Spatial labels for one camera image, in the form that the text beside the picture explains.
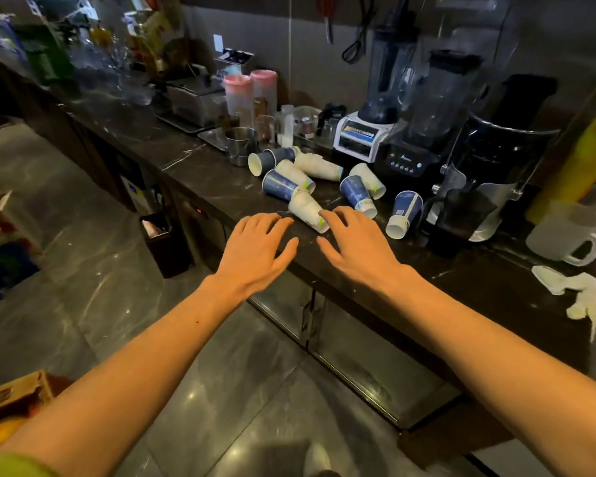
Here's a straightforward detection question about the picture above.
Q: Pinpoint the person's left hand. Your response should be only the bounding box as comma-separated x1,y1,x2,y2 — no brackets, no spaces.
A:
202,212,300,306

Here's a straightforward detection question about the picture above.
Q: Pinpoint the person's right hand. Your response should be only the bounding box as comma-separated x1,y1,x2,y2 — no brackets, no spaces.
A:
316,206,404,294

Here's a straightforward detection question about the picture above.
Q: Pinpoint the person's left forearm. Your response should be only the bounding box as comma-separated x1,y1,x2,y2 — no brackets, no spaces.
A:
0,275,251,477

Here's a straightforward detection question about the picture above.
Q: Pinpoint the person's right forearm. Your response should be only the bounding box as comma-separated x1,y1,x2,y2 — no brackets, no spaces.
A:
377,265,596,477

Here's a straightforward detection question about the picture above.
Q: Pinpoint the pile of paper cups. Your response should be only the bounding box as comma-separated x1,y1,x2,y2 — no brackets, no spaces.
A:
247,146,424,240

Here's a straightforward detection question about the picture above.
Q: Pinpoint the black trash bin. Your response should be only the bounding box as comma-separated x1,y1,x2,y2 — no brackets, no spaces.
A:
139,211,193,280

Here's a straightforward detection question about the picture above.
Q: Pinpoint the steel milk pitcher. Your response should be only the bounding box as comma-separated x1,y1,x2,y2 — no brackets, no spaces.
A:
224,127,259,167

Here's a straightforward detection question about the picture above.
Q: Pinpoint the white plastic bottle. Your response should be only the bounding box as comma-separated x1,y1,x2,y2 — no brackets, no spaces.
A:
280,104,296,148

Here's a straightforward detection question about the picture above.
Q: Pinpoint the small glass jar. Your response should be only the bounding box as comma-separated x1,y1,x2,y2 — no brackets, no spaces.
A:
294,106,322,140

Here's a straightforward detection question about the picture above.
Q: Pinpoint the steel under-counter cabinet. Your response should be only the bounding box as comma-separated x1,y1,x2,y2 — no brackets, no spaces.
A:
169,186,470,433

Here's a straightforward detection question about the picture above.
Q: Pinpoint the white base blender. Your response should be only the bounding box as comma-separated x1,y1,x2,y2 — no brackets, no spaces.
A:
333,15,423,163

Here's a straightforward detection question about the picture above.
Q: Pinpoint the pink lid plastic container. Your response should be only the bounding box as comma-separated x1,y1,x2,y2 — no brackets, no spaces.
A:
251,69,279,120
223,74,255,130

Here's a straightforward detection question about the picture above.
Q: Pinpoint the black base blender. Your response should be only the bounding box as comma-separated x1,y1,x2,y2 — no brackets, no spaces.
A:
382,48,483,180

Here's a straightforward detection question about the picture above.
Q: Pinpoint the steel box appliance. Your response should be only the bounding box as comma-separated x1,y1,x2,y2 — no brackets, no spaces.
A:
165,74,228,129

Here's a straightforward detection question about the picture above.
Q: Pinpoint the black organizer box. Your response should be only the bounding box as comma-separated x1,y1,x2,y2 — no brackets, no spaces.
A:
214,47,257,76

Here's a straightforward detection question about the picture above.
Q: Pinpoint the black hanging whisk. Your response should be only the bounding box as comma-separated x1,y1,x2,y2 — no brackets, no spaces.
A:
341,0,376,65

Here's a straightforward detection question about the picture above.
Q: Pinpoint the person's shoe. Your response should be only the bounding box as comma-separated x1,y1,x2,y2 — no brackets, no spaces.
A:
304,442,341,477

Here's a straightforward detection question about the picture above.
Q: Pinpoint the frosted glass mug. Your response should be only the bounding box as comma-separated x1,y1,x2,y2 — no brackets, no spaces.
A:
525,201,596,268

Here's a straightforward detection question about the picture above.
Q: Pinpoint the yellow green pillar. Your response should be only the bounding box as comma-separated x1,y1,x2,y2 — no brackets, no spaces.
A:
525,64,596,225

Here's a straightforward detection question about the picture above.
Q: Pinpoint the white crumpled cloth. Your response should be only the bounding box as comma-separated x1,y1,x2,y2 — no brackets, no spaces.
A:
531,265,596,342

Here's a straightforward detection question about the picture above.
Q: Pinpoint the green bottle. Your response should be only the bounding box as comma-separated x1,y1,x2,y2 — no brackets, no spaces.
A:
16,24,75,86

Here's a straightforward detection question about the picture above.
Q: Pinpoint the brown cardboard box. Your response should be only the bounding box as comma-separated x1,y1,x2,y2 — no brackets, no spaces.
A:
0,370,55,423

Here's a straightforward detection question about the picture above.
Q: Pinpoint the orange fruit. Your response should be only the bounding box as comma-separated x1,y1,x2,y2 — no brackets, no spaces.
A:
0,416,29,457

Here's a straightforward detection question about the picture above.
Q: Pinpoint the person's green sleeve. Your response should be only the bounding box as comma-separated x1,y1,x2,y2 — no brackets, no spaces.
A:
0,453,60,477

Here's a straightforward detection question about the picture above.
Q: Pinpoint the red handled hanging tool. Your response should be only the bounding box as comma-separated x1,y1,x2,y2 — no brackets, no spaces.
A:
317,0,337,45

